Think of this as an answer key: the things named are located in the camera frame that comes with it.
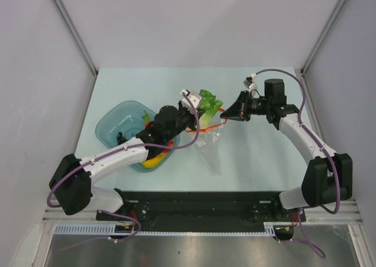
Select right aluminium corner post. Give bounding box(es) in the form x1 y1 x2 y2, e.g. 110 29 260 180
300 0 348 76

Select dark purple grape bunch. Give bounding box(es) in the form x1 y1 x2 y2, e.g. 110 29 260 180
116 131 126 145

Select aluminium corner post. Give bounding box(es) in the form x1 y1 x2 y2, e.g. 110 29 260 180
43 0 99 76
300 0 348 76

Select teal transparent plastic tray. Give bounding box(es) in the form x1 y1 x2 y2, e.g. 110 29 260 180
95 100 173 173

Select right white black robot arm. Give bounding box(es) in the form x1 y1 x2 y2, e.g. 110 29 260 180
220 78 353 221

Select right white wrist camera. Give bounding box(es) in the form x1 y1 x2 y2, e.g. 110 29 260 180
243 73 258 93

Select clear zip bag red zipper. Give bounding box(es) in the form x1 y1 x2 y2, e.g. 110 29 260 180
194 108 227 177

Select red cherry bunch with leaf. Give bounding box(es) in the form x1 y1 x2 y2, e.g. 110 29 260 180
163 140 174 154

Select yellow banana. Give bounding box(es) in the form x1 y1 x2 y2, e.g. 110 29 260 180
141 156 165 169

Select green white lettuce head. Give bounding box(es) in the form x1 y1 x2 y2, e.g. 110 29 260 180
199 89 223 129

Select red orange carrot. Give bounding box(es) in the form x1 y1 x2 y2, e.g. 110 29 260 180
142 111 151 126

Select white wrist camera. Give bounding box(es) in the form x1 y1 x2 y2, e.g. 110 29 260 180
243 73 258 93
180 89 203 110

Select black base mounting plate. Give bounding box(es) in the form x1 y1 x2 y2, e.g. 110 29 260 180
96 190 305 233

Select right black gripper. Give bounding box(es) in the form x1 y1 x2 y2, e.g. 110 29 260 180
221 90 271 121

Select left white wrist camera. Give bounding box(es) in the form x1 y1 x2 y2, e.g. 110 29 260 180
180 89 203 110

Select left aluminium corner post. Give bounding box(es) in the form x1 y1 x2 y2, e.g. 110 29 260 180
43 0 99 76

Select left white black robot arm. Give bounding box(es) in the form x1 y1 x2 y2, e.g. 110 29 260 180
46 101 204 220

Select white slotted cable duct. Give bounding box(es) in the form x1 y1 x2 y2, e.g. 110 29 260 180
53 224 276 236

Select aluminium frame rail front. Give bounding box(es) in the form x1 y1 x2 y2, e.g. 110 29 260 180
42 199 364 224

